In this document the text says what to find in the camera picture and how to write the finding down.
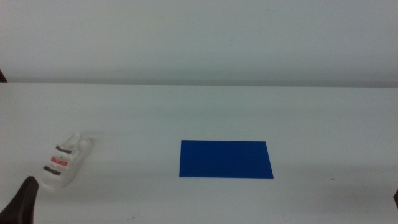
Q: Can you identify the blue rectangular mat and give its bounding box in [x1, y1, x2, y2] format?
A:
[178, 139, 274, 180]

